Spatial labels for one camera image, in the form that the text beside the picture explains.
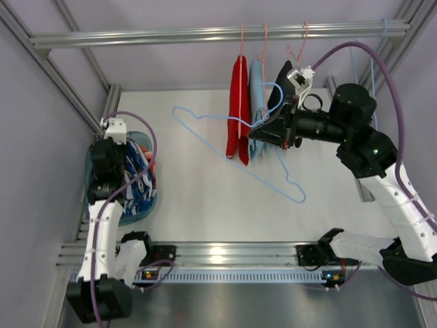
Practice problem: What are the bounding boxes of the blue patterned trousers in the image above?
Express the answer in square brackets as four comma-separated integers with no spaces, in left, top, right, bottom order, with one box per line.
[121,141,158,218]

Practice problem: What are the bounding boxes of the teal plastic basket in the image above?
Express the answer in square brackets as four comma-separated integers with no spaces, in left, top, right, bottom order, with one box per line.
[83,130,158,226]

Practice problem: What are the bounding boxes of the red trousers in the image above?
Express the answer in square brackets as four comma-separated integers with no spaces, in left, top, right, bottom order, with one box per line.
[225,56,251,165]

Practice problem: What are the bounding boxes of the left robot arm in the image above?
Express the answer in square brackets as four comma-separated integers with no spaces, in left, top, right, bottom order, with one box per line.
[66,137,151,324]

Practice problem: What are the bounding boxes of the light blue trousers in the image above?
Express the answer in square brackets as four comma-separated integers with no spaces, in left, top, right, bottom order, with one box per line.
[249,58,270,161]

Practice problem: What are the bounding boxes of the light blue wire hanger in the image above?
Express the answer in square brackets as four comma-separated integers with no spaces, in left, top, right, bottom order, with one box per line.
[172,81,307,204]

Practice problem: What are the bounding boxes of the empty blue hanger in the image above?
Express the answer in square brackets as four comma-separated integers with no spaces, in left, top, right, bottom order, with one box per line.
[349,18,388,130]

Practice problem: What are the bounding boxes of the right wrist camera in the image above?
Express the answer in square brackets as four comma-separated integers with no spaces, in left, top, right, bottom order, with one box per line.
[287,66,315,108]

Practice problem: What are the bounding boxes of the aluminium hanging rail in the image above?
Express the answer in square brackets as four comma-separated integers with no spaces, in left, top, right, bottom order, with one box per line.
[29,19,411,49]

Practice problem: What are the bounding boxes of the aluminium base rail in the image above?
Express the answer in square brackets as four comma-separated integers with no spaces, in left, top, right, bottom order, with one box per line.
[56,241,424,271]

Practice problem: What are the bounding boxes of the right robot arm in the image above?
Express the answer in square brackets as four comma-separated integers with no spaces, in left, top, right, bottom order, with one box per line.
[249,83,436,286]

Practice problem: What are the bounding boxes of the black trousers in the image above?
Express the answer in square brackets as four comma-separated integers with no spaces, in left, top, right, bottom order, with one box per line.
[268,60,295,116]

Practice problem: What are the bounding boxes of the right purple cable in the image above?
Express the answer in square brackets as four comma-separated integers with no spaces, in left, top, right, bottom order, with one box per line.
[310,41,437,303]

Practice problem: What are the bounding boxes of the slotted cable duct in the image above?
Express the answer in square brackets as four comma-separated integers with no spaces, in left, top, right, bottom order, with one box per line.
[133,268,345,285]

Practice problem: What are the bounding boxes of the red white garment in basket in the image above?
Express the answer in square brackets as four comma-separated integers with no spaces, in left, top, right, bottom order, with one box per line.
[140,146,155,163]

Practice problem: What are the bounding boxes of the right aluminium frame strut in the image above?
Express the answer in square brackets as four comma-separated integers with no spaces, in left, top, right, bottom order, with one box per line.
[322,1,436,204]

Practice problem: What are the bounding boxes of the aluminium frame strut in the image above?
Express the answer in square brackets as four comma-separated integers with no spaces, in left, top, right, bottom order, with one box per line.
[1,1,102,133]
[322,1,436,204]

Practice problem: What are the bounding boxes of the left aluminium frame strut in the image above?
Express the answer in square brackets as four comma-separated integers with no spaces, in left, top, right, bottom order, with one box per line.
[1,1,102,133]

